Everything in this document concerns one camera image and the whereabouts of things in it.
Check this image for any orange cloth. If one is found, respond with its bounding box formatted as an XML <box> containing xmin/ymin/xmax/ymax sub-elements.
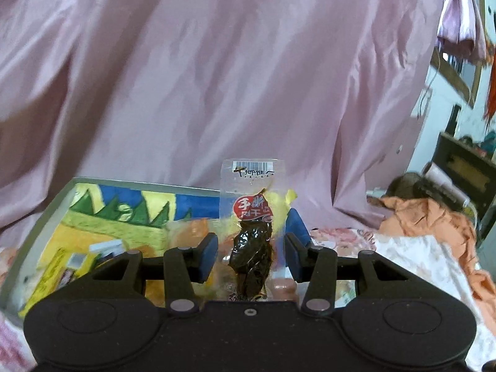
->
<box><xmin>366</xmin><ymin>196</ymin><xmax>496</xmax><ymax>311</ymax></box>

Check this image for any wooden window frame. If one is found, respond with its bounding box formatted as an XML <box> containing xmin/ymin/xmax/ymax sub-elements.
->
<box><xmin>430</xmin><ymin>0</ymin><xmax>485</xmax><ymax>105</ymax></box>

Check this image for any dark dried snack packet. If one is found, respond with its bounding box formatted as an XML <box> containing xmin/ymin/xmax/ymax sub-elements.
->
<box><xmin>219</xmin><ymin>158</ymin><xmax>280</xmax><ymax>302</ymax></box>

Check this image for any hanging pink garment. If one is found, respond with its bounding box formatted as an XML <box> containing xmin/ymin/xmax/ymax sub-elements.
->
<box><xmin>436</xmin><ymin>0</ymin><xmax>488</xmax><ymax>63</ymax></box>

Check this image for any painted paper lining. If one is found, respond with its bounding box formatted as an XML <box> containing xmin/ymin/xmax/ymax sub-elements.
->
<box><xmin>19</xmin><ymin>184</ymin><xmax>311</xmax><ymax>311</ymax></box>

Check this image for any white tube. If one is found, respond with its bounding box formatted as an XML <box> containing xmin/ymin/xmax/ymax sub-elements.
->
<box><xmin>422</xmin><ymin>163</ymin><xmax>471</xmax><ymax>206</ymax></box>

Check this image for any floral bedsheet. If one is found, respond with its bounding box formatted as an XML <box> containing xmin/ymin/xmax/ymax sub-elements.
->
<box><xmin>0</xmin><ymin>227</ymin><xmax>496</xmax><ymax>372</ymax></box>

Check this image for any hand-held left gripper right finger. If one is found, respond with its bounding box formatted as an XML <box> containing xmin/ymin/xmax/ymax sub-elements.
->
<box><xmin>285</xmin><ymin>233</ymin><xmax>413</xmax><ymax>314</ymax></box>

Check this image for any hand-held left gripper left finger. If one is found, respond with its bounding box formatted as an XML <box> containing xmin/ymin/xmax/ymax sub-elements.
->
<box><xmin>83</xmin><ymin>233</ymin><xmax>218</xmax><ymax>314</ymax></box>

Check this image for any blue snack packet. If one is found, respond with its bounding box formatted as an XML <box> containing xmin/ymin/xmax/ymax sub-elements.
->
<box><xmin>88</xmin><ymin>239</ymin><xmax>128</xmax><ymax>268</ymax></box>

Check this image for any dark wooden furniture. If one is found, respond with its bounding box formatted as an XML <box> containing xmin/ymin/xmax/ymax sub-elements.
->
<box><xmin>432</xmin><ymin>104</ymin><xmax>496</xmax><ymax>249</ymax></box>

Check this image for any colourful illustrated cardboard box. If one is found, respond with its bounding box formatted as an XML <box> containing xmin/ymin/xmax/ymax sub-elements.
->
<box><xmin>0</xmin><ymin>177</ymin><xmax>311</xmax><ymax>311</ymax></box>

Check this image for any pink curtain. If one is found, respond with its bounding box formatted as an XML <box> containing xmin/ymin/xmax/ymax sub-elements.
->
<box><xmin>0</xmin><ymin>0</ymin><xmax>446</xmax><ymax>233</ymax></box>

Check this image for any pink sausage packet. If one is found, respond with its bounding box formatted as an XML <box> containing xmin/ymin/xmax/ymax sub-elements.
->
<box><xmin>271</xmin><ymin>275</ymin><xmax>299</xmax><ymax>303</ymax></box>

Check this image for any yellow-green snack packet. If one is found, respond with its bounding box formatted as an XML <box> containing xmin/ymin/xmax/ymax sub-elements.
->
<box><xmin>23</xmin><ymin>246</ymin><xmax>97</xmax><ymax>307</ymax></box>

